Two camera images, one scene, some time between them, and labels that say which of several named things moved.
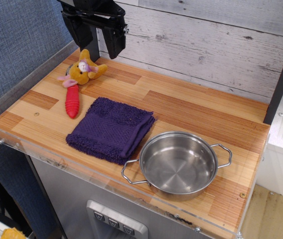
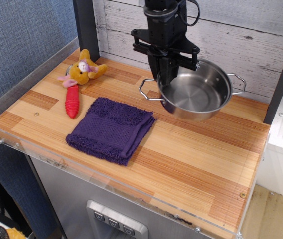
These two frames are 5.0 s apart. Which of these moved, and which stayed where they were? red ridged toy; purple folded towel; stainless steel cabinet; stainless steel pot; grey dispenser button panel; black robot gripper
Moved: stainless steel pot; black robot gripper
Stayed: grey dispenser button panel; stainless steel cabinet; red ridged toy; purple folded towel
